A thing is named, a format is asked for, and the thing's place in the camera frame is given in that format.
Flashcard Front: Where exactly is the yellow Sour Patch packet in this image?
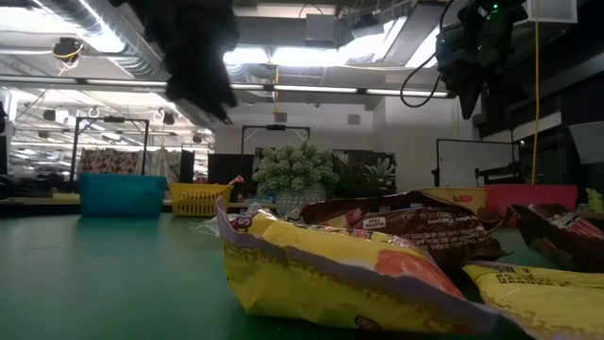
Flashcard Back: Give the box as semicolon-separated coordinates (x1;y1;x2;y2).
461;262;604;340

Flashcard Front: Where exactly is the white board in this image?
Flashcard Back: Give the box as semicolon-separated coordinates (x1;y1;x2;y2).
434;138;516;188

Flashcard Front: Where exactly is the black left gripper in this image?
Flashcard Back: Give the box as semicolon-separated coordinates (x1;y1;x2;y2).
110;0;240;122

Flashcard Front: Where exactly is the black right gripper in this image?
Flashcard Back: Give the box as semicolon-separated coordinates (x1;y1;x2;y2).
436;0;529;120

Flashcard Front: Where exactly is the yellow mesh basket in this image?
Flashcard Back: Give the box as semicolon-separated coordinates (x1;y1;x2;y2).
168;182;234;218

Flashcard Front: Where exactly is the ceiling light strip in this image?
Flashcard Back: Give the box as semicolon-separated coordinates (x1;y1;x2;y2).
365;87;449;99
271;83;360;94

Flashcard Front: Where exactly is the small green object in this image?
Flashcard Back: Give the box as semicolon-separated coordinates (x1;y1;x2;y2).
585;187;604;214

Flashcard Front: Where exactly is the black camera stand frame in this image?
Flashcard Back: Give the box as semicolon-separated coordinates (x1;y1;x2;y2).
240;124;311;157
69;115;151;193

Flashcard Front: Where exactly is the floral patterned cloth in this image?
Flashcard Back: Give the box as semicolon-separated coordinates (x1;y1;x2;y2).
76;147;143;177

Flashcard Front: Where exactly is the black panel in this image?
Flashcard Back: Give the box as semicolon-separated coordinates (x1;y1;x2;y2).
206;152;257;191

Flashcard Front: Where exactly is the green table mat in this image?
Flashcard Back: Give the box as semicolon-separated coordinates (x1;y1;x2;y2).
0;212;604;340

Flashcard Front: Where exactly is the pale green bushy plant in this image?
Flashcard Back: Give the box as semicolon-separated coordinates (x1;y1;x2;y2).
251;140;342;217

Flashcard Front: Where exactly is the small dark succulent plant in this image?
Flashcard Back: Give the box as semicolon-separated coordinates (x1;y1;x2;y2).
361;157;398;191

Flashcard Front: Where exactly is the grey ceiling box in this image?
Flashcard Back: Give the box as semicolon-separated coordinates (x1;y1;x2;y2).
303;12;340;47

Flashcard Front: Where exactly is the blue plastic bin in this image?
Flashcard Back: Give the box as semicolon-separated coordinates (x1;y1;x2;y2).
78;172;168;219

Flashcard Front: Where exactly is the red plastic bin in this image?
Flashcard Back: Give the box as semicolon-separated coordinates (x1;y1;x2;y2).
484;183;579;214

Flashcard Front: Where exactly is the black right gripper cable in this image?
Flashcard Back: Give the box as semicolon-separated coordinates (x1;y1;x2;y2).
399;51;447;109

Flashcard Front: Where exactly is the black ceiling camera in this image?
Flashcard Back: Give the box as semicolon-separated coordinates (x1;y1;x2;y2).
50;36;86;65

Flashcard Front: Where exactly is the white ceiling panel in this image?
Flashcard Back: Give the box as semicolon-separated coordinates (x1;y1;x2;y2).
526;0;579;25

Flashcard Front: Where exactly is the yellow hanging cable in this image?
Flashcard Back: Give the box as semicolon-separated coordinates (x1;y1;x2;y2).
530;0;543;186

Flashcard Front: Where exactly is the silver ventilation duct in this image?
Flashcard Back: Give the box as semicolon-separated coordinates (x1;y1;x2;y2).
27;0;171;81

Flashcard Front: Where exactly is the purple-edged Sour Patch packet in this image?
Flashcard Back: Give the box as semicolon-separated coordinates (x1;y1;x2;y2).
215;195;502;335

